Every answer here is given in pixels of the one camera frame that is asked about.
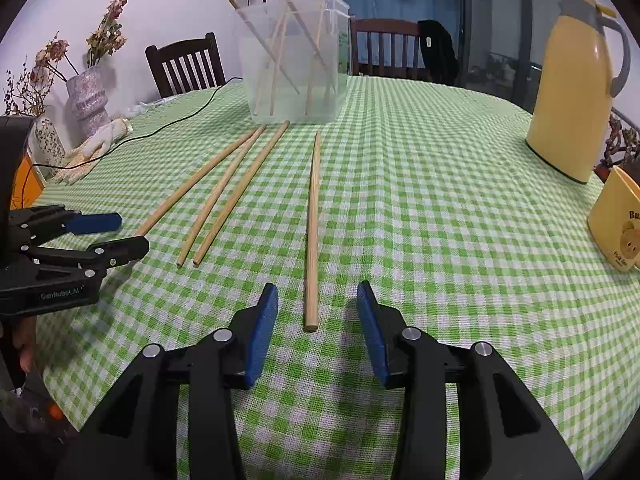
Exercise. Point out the pink textured vase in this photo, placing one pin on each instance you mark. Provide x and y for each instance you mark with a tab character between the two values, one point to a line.
87	100

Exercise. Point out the dried twig bunch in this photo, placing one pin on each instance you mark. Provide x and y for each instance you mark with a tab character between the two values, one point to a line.
25	92

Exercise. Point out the person's left hand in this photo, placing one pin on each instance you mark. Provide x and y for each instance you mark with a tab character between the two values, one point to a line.
24	342

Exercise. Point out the dark wooden chair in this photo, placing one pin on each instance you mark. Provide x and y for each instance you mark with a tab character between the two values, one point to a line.
181	46
385	27

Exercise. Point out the yellow thermos jug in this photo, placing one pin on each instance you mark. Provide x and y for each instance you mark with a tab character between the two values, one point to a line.
570	110

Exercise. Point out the beige knit glove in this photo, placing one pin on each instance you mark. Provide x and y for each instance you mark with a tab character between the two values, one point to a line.
97	145

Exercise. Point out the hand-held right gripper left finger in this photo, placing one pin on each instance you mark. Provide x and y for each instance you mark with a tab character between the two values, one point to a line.
262	332

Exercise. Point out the bunch of wooden chopsticks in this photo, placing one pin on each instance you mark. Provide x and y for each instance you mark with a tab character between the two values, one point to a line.
232	1

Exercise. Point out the black garment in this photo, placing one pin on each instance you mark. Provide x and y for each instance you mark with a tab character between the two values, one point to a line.
440	55

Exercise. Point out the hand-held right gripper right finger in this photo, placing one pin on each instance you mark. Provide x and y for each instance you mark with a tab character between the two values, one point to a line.
372	335

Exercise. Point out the black framed sliding door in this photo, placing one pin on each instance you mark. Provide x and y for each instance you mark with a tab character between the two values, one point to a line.
522	35

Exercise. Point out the small floral vase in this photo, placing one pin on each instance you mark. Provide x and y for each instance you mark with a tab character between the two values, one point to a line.
50	140

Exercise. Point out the wooden chopstick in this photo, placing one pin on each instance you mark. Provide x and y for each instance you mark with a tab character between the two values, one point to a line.
222	196
193	184
313	240
242	192

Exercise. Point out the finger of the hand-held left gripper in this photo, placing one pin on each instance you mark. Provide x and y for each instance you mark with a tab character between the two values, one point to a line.
97	223
125	250

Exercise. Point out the clear plastic container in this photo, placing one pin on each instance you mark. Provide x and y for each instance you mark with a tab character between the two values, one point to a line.
340	85

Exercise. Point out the green checked tablecloth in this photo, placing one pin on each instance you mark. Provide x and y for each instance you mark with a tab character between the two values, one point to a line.
425	210

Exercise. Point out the yellow mug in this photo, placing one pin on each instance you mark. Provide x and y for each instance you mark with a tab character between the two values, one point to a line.
615	225

